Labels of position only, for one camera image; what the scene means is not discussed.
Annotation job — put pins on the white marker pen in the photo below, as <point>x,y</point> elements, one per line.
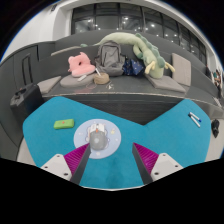
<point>82,78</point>

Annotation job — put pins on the black hard case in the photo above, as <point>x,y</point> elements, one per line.
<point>25,103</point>

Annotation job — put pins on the grey upright square cushion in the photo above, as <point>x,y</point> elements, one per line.
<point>181,69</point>

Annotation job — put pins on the grey flat seat cushion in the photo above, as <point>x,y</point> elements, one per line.
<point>165,83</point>

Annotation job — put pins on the grey small square cushion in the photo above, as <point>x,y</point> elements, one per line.
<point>48,85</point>

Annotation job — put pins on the grey backpack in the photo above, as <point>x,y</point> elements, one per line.
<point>109,58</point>

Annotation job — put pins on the person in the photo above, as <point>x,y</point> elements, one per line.
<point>218,80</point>

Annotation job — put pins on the grey round seat cushion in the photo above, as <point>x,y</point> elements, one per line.
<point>71,82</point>

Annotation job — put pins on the white marker with blue cap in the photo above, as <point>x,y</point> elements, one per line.
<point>195,117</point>

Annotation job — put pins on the round pale blue mouse pad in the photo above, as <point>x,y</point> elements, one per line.
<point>113,140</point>

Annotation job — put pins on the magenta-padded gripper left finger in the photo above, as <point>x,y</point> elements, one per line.
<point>60,165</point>

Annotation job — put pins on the green dragon plush toy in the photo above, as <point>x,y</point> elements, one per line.
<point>150,55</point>

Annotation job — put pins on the grey and white computer mouse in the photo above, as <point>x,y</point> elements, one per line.
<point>97,140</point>

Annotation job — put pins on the large dark glass window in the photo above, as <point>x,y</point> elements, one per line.
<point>133,18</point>

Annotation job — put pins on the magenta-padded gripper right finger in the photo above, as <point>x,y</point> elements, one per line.
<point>163,165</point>

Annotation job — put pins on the black bag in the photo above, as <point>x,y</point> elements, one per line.
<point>215,128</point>

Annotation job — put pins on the green eraser block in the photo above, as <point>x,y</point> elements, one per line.
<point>64,124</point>

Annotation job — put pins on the navy blue patterned bag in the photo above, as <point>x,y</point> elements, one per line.
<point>133,67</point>

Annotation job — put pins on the pink plush cushion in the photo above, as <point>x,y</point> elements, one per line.
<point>80,66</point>

